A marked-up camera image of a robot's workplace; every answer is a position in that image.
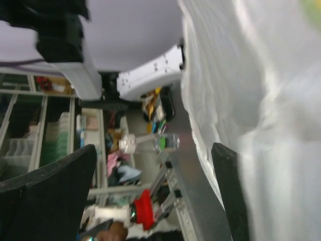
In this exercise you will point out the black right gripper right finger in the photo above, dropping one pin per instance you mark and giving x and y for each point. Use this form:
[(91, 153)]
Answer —
[(226, 170)]

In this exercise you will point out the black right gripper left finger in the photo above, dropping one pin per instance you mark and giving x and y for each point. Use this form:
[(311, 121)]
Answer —
[(48, 203)]

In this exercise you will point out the white plastic bag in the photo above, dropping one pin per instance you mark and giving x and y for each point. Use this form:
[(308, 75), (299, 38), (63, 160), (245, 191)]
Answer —
[(252, 83)]

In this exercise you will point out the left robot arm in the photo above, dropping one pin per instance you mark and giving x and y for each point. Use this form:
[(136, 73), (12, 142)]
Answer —
[(139, 40)]

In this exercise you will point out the clear plastic water bottle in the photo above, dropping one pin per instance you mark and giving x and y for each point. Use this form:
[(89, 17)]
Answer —
[(149, 143)]

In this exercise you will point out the background storage shelf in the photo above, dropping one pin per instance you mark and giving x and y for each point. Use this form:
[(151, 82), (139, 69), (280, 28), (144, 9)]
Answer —
[(41, 122)]

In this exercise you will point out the red and white device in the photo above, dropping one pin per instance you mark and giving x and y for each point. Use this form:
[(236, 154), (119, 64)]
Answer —
[(140, 211)]

